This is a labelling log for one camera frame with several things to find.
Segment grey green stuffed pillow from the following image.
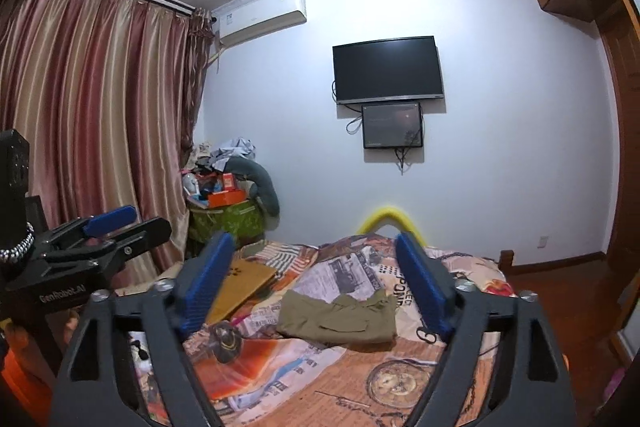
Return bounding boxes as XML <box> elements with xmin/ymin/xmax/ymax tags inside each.
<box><xmin>224</xmin><ymin>156</ymin><xmax>280</xmax><ymax>218</ymax></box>

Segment striped pink beige curtain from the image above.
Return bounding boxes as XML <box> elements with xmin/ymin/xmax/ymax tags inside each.
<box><xmin>1</xmin><ymin>0</ymin><xmax>214</xmax><ymax>287</ymax></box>

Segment wooden bed post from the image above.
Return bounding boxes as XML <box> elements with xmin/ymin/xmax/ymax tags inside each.
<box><xmin>498</xmin><ymin>249</ymin><xmax>515</xmax><ymax>277</ymax></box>

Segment newspaper print bed cover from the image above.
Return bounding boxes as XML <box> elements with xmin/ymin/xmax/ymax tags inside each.
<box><xmin>127</xmin><ymin>233</ymin><xmax>519</xmax><ymax>427</ymax></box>

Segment wooden wardrobe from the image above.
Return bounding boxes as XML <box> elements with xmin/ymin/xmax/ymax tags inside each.
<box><xmin>536</xmin><ymin>0</ymin><xmax>639</xmax><ymax>283</ymax></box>

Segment small black wall monitor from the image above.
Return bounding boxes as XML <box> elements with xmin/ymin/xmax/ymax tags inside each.
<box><xmin>361</xmin><ymin>102</ymin><xmax>423</xmax><ymax>150</ymax></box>

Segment green patterned storage basket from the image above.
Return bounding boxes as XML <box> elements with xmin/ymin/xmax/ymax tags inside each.
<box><xmin>189</xmin><ymin>200</ymin><xmax>265</xmax><ymax>247</ymax></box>

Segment yellow hoop behind bed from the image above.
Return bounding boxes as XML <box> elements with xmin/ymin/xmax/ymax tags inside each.
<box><xmin>356</xmin><ymin>206</ymin><xmax>428</xmax><ymax>247</ymax></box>

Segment white wall socket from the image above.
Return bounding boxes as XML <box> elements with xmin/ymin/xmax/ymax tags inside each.
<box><xmin>537</xmin><ymin>235</ymin><xmax>549</xmax><ymax>249</ymax></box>

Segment olive green pants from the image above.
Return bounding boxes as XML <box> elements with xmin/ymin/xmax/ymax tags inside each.
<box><xmin>276</xmin><ymin>289</ymin><xmax>397</xmax><ymax>346</ymax></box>

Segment white air conditioner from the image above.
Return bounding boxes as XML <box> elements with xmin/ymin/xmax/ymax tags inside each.
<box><xmin>212</xmin><ymin>0</ymin><xmax>307</xmax><ymax>49</ymax></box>

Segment cardboard piece on bed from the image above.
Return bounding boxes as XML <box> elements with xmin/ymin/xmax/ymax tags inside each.
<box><xmin>205</xmin><ymin>259</ymin><xmax>277</xmax><ymax>325</ymax></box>

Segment orange box in basket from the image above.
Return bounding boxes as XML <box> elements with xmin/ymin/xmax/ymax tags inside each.
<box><xmin>207</xmin><ymin>172</ymin><xmax>246</xmax><ymax>208</ymax></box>

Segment orange sleeve left forearm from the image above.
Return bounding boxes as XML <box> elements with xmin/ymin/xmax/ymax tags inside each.
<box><xmin>1</xmin><ymin>350</ymin><xmax>52</xmax><ymax>426</ymax></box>

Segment wall mounted black television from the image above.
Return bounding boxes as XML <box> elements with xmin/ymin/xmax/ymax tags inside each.
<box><xmin>332</xmin><ymin>36</ymin><xmax>444</xmax><ymax>105</ymax></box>

